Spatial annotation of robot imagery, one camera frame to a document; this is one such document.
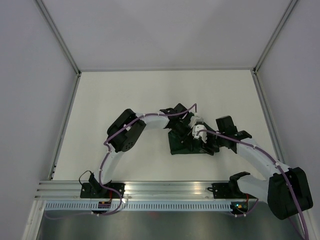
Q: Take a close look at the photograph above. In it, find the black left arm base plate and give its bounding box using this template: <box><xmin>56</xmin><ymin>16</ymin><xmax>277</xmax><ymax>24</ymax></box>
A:
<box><xmin>80</xmin><ymin>182</ymin><xmax>125</xmax><ymax>199</ymax></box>

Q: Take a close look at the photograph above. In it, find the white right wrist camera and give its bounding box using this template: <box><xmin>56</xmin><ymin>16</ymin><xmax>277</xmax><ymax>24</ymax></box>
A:
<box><xmin>192</xmin><ymin>124</ymin><xmax>207</xmax><ymax>143</ymax></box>

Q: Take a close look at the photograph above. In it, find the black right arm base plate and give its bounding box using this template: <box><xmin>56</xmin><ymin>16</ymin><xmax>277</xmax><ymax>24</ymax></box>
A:
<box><xmin>206</xmin><ymin>182</ymin><xmax>247</xmax><ymax>200</ymax></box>

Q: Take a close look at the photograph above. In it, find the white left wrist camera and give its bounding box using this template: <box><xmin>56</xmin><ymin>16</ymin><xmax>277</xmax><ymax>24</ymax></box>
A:
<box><xmin>188</xmin><ymin>113</ymin><xmax>204</xmax><ymax>128</ymax></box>

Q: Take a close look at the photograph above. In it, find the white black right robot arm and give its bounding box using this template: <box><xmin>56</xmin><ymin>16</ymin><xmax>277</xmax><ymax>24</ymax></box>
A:
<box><xmin>192</xmin><ymin>116</ymin><xmax>314</xmax><ymax>220</ymax></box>

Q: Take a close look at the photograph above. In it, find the white slotted cable duct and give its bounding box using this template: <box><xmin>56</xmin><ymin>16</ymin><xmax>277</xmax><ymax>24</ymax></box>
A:
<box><xmin>45</xmin><ymin>200</ymin><xmax>232</xmax><ymax>212</ymax></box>

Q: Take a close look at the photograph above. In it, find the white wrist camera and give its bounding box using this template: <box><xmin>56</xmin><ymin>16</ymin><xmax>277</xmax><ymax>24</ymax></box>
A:
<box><xmin>188</xmin><ymin>113</ymin><xmax>204</xmax><ymax>128</ymax></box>
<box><xmin>192</xmin><ymin>124</ymin><xmax>207</xmax><ymax>143</ymax></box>

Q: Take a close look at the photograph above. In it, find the aluminium right frame post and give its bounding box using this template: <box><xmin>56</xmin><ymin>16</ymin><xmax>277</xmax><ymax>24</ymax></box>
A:
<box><xmin>252</xmin><ymin>0</ymin><xmax>300</xmax><ymax>75</ymax></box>

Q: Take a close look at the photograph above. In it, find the aluminium left frame post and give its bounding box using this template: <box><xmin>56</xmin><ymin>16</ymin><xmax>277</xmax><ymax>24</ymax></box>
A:
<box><xmin>34</xmin><ymin>0</ymin><xmax>81</xmax><ymax>75</ymax></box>

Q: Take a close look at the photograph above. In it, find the aluminium right side rail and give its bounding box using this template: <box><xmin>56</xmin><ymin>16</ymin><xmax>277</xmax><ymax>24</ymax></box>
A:
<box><xmin>250</xmin><ymin>68</ymin><xmax>286</xmax><ymax>164</ymax></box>

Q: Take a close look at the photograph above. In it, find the aluminium front rail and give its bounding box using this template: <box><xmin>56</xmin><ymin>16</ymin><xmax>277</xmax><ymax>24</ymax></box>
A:
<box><xmin>34</xmin><ymin>179</ymin><xmax>307</xmax><ymax>201</ymax></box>

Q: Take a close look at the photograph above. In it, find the dark green cloth napkin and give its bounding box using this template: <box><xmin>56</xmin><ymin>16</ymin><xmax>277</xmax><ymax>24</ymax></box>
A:
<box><xmin>167</xmin><ymin>113</ymin><xmax>216</xmax><ymax>156</ymax></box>

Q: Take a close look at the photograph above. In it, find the aluminium frame post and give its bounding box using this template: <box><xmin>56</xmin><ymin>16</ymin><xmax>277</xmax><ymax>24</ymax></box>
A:
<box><xmin>34</xmin><ymin>0</ymin><xmax>81</xmax><ymax>75</ymax></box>
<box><xmin>252</xmin><ymin>0</ymin><xmax>300</xmax><ymax>75</ymax></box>

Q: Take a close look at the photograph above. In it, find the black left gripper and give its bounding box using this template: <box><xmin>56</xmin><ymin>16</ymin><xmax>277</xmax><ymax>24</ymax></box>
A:
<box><xmin>172</xmin><ymin>120</ymin><xmax>194</xmax><ymax>152</ymax></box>

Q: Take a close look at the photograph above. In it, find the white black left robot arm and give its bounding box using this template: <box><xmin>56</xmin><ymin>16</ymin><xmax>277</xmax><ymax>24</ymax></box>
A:
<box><xmin>88</xmin><ymin>103</ymin><xmax>197</xmax><ymax>198</ymax></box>

